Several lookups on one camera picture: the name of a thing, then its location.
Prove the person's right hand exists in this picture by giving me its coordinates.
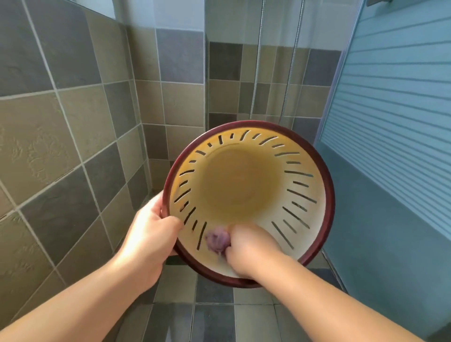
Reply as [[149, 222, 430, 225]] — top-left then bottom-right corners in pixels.
[[223, 224, 284, 281]]

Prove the person's left hand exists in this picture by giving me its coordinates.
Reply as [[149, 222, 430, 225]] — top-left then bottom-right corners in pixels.
[[121, 191, 184, 279]]

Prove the purple scrubbing cloth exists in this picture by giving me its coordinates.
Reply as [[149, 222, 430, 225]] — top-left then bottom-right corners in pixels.
[[205, 226, 232, 255]]

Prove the cream slotted basin red rim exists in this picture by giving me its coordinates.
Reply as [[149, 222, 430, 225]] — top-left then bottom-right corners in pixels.
[[161, 121, 335, 289]]

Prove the person's left forearm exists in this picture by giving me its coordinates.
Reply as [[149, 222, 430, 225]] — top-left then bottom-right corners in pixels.
[[0, 247, 166, 342]]

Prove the person's right forearm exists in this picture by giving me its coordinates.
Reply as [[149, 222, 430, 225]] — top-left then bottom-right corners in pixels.
[[247, 254, 428, 342]]

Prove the clear glass shower panel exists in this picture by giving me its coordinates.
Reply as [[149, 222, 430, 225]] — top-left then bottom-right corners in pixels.
[[204, 0, 363, 141]]

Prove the frosted striped glass shower door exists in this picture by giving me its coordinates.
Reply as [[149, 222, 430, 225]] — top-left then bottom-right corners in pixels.
[[315, 0, 451, 240]]

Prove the silver shower hose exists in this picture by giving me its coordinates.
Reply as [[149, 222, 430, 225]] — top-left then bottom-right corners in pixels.
[[249, 0, 306, 124]]

